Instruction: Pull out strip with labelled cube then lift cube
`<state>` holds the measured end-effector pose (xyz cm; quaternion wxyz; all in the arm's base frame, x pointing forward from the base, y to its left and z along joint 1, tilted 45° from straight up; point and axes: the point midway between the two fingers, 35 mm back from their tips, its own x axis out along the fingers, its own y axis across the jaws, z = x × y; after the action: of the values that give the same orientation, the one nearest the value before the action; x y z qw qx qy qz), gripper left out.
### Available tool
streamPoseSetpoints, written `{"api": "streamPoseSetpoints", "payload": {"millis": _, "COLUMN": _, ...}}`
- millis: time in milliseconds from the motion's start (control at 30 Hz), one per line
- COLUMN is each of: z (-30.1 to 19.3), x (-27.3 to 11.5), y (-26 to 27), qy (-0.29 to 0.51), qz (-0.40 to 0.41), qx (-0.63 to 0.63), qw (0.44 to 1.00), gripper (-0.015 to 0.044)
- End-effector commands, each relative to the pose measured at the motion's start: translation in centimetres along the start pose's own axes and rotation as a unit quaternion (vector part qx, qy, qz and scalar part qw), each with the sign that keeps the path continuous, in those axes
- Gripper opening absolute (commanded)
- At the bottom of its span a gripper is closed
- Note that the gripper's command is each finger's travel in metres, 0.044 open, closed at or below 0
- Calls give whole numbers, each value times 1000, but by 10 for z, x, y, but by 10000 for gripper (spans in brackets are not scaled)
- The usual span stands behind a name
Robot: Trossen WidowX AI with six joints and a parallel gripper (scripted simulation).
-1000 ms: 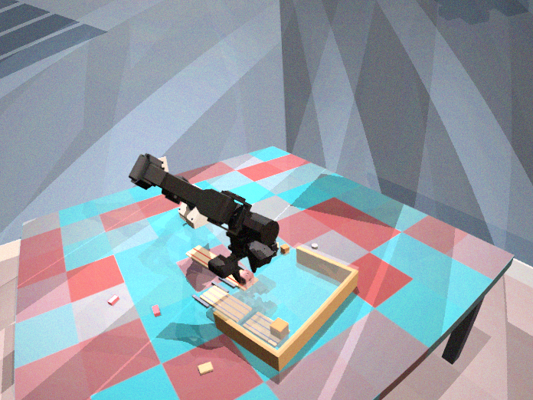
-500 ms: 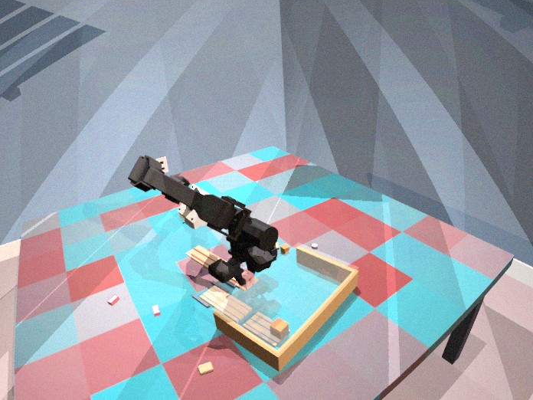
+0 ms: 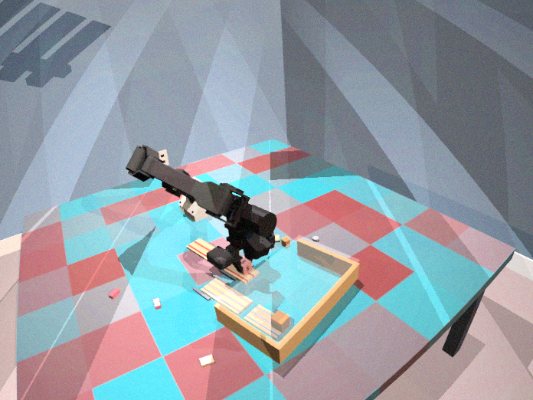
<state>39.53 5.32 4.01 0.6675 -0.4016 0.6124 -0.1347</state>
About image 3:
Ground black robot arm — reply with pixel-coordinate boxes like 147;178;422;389
126;145;277;260

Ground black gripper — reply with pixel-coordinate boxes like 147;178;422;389
207;224;253;273

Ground pink cube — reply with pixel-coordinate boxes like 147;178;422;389
241;257;252;275

